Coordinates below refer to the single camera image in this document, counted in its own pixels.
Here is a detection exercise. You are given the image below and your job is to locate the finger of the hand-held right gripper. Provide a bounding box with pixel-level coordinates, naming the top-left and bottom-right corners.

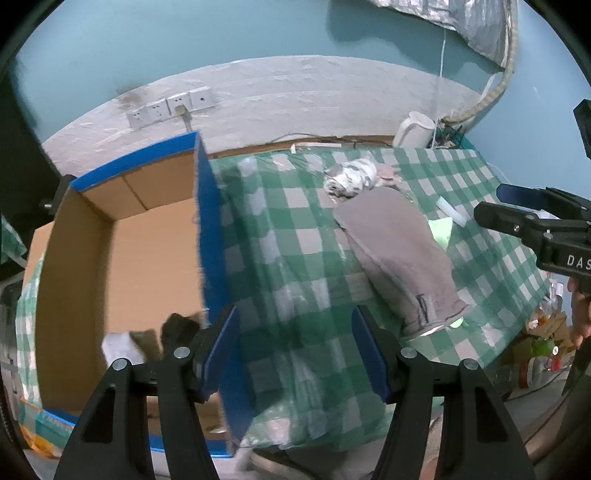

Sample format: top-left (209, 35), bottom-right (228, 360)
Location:
top-left (498, 183), bottom-right (591, 219)
top-left (473, 201), bottom-right (557, 243)

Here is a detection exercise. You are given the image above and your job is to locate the teal basket with cables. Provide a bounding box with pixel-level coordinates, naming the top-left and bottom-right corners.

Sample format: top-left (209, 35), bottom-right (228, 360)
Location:
top-left (433, 124), bottom-right (477, 151)

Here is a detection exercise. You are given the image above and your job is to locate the white electric kettle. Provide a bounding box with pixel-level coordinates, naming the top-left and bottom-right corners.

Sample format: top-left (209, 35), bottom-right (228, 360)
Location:
top-left (392, 111), bottom-right (437, 148)

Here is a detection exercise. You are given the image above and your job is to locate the black cable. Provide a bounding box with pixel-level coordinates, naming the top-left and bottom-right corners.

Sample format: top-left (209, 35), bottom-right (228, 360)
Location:
top-left (272, 133), bottom-right (394, 145)

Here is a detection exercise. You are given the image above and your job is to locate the white tape strip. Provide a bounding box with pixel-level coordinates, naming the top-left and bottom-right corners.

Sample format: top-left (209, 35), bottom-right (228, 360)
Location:
top-left (291, 141), bottom-right (343, 154)

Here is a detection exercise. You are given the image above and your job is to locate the dark cloth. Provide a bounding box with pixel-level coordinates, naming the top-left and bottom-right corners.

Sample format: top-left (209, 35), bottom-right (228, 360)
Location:
top-left (129, 313), bottom-right (209, 361)

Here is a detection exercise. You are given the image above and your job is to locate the blue-edged cardboard box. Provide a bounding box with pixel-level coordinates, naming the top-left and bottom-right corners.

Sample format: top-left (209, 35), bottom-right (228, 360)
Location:
top-left (34, 130), bottom-right (254, 457)

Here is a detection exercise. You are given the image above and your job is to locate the white grey patterned cloth bundle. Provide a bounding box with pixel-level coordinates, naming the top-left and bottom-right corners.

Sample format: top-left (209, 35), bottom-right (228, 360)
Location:
top-left (323, 157), bottom-right (382, 199)

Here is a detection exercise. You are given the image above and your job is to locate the cardboard packaging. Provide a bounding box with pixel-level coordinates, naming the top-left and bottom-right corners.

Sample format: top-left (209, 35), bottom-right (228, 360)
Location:
top-left (526, 310), bottom-right (570, 339)

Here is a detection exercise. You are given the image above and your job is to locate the green bubble wrap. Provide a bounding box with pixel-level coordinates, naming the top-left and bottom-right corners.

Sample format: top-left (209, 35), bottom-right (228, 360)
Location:
top-left (406, 217), bottom-right (468, 341)

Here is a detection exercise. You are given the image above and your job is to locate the white plastic piece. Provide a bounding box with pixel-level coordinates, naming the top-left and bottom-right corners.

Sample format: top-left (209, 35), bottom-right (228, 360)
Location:
top-left (436, 198), bottom-right (468, 227)

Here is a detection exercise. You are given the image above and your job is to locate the thin white cord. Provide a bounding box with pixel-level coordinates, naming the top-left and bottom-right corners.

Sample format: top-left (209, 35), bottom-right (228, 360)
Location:
top-left (440, 25), bottom-right (448, 123)

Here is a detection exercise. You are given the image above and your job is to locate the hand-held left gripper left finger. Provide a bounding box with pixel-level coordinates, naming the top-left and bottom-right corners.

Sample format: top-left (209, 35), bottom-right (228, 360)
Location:
top-left (53, 305), bottom-right (241, 480)

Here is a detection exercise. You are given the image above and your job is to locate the beige cloth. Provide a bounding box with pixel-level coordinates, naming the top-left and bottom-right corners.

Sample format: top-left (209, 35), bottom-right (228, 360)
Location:
top-left (376, 164), bottom-right (403, 188)

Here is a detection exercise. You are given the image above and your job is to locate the printed carton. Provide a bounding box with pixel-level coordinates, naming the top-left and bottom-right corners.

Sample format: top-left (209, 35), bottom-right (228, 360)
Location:
top-left (18, 401), bottom-right (80, 459)

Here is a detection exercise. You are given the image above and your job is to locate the wooden baseboard strip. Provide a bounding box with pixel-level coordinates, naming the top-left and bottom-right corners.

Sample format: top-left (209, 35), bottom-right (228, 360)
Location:
top-left (210, 135), bottom-right (396, 160)

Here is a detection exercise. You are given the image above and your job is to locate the person's right hand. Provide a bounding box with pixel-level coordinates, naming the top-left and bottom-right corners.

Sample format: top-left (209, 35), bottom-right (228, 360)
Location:
top-left (567, 276), bottom-right (591, 350)

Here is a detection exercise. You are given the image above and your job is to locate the silver foil cover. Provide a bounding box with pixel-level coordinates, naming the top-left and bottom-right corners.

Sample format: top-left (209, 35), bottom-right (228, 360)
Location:
top-left (369, 0), bottom-right (518, 70)

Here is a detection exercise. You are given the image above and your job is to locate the green checked tablecloth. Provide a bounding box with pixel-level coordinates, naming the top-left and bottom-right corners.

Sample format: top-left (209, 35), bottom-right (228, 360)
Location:
top-left (0, 147), bottom-right (552, 453)

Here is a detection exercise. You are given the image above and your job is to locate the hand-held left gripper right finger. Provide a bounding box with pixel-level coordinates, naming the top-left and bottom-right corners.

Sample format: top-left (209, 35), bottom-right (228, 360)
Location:
top-left (351, 305), bottom-right (539, 480)

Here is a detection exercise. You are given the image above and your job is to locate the wrapped beige hose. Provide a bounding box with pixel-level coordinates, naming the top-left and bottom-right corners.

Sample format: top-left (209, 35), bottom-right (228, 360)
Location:
top-left (438, 0), bottom-right (521, 127)

